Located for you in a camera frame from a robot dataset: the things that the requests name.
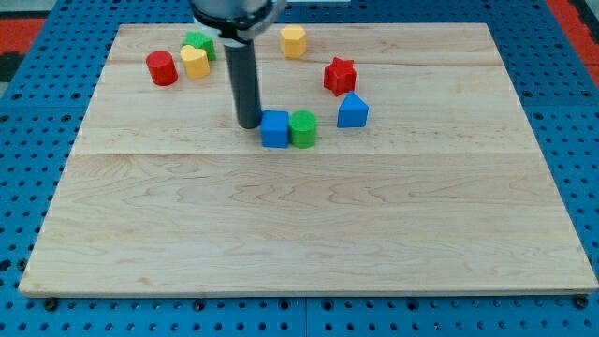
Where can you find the blue cube block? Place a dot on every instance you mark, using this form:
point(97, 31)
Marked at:
point(274, 129)

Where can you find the grey robot arm flange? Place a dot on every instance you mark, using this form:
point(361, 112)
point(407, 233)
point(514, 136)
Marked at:
point(235, 22)

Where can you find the red star block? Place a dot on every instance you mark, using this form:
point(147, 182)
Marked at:
point(340, 76)

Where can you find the green cylinder block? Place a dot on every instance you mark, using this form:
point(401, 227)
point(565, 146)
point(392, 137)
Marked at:
point(302, 127)

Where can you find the blue triangle block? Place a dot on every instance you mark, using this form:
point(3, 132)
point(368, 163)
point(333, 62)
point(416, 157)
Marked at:
point(353, 112)

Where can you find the light wooden board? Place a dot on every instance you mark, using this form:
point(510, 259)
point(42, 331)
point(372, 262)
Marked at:
point(444, 192)

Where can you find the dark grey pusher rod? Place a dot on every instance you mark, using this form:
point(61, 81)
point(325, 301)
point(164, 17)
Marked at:
point(242, 70)

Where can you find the yellow hexagon block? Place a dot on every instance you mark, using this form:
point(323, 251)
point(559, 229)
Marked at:
point(293, 40)

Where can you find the yellow heart block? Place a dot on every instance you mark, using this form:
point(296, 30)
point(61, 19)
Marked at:
point(195, 62)

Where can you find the green block behind heart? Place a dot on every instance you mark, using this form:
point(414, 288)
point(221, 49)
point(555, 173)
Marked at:
point(198, 40)

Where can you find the red cylinder block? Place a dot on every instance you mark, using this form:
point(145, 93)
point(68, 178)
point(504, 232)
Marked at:
point(162, 68)

